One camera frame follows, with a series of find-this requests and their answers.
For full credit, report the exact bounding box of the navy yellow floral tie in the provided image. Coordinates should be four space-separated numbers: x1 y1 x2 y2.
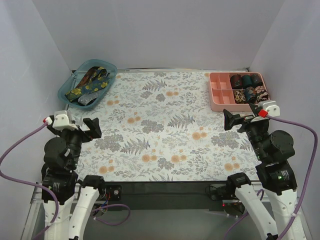
64 67 110 103

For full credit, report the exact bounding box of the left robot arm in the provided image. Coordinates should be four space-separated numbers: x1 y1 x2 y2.
41 110 107 240

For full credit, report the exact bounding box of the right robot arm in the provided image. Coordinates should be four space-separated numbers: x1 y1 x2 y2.
223 100 306 240

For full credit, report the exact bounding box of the navy patterned rolled tie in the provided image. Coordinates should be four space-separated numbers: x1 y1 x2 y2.
243 86 257 104

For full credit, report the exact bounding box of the black pink floral rolled tie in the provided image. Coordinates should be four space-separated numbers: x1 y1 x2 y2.
254 85 269 103

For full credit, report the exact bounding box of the grey patterned tie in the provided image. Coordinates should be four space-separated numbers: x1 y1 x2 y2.
77 92 99 106

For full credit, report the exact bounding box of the pink compartment tray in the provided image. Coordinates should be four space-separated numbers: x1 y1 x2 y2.
208 72 268 112

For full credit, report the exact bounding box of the teal rolled tie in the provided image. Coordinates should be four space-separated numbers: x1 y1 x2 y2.
241 74 253 89

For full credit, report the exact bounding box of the dark red rolled tie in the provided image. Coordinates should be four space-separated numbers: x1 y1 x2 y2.
230 74 243 89

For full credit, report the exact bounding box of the brown orange tie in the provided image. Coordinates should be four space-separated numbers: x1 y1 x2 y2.
76 66 99 90

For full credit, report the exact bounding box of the teal plastic bin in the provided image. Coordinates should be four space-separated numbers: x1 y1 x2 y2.
57 59 118 111

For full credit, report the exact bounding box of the floral table mat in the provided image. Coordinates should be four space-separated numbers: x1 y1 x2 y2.
68 71 258 182

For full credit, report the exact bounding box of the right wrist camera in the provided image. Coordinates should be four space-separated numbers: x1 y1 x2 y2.
258 100 280 118

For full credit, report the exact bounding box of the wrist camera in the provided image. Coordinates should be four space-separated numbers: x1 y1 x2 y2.
258 100 280 118
43 110 78 131

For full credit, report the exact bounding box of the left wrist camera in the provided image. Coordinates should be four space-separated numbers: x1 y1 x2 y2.
43 110 78 131

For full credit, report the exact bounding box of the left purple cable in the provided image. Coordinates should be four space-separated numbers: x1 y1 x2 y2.
0 123 131 240

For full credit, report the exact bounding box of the purple cable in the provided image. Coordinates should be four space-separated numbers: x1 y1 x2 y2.
0 123 131 240
223 114 319 240

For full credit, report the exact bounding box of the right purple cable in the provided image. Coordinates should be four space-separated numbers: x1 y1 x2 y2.
223 114 319 240

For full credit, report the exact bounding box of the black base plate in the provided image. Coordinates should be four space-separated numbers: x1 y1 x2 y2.
95 180 240 211

